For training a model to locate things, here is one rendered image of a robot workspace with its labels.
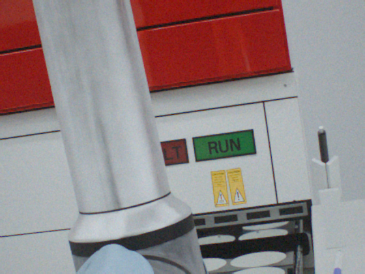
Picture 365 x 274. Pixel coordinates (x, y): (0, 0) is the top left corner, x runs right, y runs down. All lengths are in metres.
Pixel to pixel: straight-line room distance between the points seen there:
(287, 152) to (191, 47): 0.27
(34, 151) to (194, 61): 0.37
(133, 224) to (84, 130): 0.09
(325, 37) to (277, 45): 1.54
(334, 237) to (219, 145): 0.41
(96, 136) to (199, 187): 0.85
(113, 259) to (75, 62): 0.18
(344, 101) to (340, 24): 0.29
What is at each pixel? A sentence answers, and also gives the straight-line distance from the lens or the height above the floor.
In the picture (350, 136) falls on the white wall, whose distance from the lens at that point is 2.98.
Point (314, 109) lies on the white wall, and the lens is 2.96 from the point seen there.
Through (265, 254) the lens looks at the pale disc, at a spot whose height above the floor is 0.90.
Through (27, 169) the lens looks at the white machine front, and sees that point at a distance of 1.58.
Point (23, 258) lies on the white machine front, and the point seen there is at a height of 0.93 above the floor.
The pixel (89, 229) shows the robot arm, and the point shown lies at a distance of 0.68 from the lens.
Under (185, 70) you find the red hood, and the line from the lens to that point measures 1.44.
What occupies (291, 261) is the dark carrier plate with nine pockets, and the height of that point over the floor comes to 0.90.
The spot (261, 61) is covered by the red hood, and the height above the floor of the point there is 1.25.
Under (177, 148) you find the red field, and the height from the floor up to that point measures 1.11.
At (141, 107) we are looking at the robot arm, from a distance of 0.68.
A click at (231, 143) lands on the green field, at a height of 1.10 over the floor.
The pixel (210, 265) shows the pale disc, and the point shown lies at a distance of 1.42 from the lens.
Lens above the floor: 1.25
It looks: 5 degrees down
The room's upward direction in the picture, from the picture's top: 9 degrees counter-clockwise
